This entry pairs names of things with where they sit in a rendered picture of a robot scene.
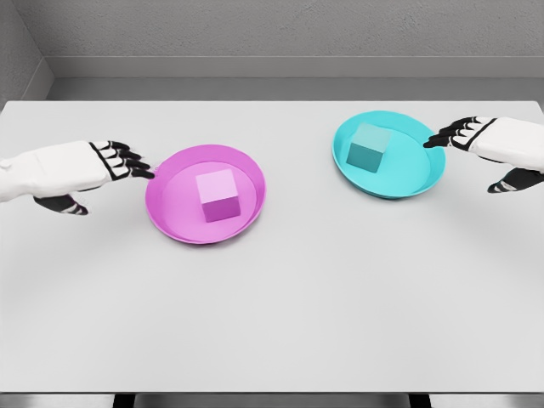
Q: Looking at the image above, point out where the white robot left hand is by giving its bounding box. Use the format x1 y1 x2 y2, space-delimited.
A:
21 140 156 217

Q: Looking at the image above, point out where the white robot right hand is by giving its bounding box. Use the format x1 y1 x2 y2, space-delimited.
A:
422 116 544 194

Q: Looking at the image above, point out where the cyan round plate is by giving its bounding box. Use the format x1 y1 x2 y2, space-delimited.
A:
331 110 447 200

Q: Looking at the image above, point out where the pink round plate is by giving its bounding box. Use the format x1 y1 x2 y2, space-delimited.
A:
144 144 267 246

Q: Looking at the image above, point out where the cyan cube block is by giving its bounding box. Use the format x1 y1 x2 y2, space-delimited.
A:
345 122 392 174

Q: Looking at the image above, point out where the pink cube block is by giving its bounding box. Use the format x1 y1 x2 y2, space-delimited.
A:
195 168 241 224

